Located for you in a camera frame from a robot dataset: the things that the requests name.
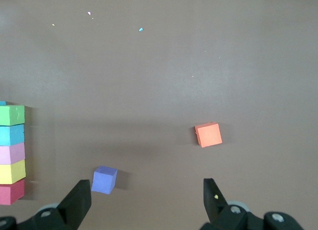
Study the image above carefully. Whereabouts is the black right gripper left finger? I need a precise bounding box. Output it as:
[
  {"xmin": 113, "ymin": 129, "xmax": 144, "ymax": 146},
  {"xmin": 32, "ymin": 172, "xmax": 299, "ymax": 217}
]
[{"xmin": 0, "ymin": 179, "xmax": 92, "ymax": 230}]

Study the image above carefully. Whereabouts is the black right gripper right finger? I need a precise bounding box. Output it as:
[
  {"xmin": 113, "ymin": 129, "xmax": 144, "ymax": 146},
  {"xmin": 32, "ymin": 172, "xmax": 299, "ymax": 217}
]
[{"xmin": 200, "ymin": 178, "xmax": 305, "ymax": 230}]

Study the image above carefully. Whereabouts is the red foam cube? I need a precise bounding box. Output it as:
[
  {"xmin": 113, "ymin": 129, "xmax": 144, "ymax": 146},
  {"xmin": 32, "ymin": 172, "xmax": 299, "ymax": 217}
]
[{"xmin": 0, "ymin": 179, "xmax": 26, "ymax": 206}]

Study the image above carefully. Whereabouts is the yellow foam cube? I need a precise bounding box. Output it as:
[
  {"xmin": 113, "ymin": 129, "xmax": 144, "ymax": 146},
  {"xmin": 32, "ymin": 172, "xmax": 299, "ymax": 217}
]
[{"xmin": 0, "ymin": 159, "xmax": 27, "ymax": 185}]

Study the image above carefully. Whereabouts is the pink foam cube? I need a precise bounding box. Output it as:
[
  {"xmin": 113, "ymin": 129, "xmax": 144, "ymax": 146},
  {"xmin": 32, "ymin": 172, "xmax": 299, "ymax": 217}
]
[{"xmin": 0, "ymin": 142, "xmax": 26, "ymax": 165}]

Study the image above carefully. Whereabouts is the green foam cube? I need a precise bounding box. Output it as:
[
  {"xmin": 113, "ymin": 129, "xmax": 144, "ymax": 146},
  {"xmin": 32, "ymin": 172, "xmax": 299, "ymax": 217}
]
[{"xmin": 0, "ymin": 105, "xmax": 26, "ymax": 127}]

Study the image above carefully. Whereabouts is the purple foam cube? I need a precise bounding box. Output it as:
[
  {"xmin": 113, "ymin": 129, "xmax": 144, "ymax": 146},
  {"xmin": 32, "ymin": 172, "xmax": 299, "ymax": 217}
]
[{"xmin": 90, "ymin": 165, "xmax": 118, "ymax": 195}]

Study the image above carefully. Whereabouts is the orange foam cube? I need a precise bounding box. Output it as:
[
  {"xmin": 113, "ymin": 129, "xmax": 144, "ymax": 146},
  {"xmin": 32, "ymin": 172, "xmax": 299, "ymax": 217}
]
[{"xmin": 194, "ymin": 121, "xmax": 223, "ymax": 149}]

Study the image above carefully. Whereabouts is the brown paper table cover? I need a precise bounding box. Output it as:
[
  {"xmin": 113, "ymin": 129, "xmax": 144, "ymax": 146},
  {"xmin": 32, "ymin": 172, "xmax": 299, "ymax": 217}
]
[{"xmin": 0, "ymin": 0, "xmax": 318, "ymax": 230}]

